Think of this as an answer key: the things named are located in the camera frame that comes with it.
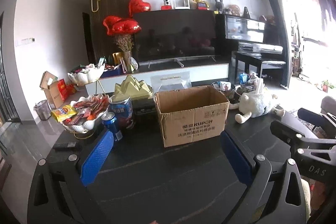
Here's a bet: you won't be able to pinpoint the white shell snack tray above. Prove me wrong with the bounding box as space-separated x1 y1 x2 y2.
51 94 109 140

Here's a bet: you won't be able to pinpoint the black remote control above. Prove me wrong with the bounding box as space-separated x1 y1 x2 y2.
53 141 80 151

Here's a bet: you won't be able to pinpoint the clear bag of nuts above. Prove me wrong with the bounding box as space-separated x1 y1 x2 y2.
150 72 192 93

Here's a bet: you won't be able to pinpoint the blue soda can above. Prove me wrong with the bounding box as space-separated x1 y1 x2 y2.
101 111 122 141

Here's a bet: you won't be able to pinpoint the blue chocolate canister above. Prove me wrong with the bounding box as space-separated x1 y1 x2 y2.
108 94 134 129

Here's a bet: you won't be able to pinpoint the black television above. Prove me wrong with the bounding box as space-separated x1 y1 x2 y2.
133 10 215 62

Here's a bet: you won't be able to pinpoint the upper white shell tray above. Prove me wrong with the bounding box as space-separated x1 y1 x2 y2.
68 64 105 86

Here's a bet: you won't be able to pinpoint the dried flower vase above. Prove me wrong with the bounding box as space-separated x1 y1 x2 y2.
116 34 134 73

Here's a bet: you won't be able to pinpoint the white tv cabinet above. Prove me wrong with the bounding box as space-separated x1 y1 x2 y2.
85 63 229 95

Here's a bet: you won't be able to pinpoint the red heart balloons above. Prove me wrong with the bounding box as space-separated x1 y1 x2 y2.
102 0 151 36

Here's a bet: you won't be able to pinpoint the black upright piano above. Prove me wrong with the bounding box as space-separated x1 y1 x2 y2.
215 14 288 82

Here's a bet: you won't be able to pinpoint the brown cardboard box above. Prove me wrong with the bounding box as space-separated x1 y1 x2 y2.
154 86 230 148

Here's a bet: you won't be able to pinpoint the piano bench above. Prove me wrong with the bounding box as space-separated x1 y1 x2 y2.
233 52 287 88

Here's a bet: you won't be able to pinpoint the white plush toy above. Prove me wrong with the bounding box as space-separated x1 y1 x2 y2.
229 91 285 124

